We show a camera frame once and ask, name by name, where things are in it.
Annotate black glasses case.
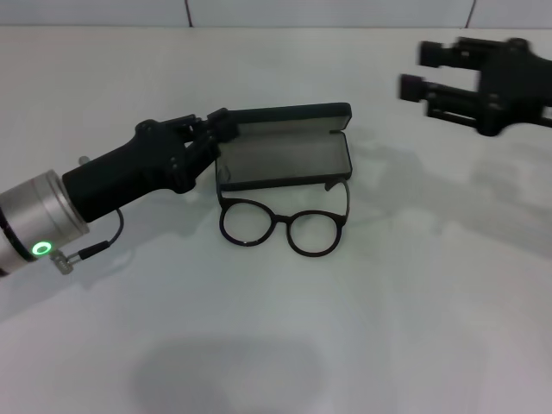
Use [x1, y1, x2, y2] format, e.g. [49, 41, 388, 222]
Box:
[214, 102, 353, 191]

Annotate black round-lens glasses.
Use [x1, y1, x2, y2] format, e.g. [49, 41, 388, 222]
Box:
[215, 166, 353, 260]

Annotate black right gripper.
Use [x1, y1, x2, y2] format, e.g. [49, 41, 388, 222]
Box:
[397, 37, 552, 137]

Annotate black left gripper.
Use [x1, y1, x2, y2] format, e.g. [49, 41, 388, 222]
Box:
[62, 108, 241, 223]

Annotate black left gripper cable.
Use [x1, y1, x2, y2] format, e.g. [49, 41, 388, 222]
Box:
[51, 209, 125, 275]

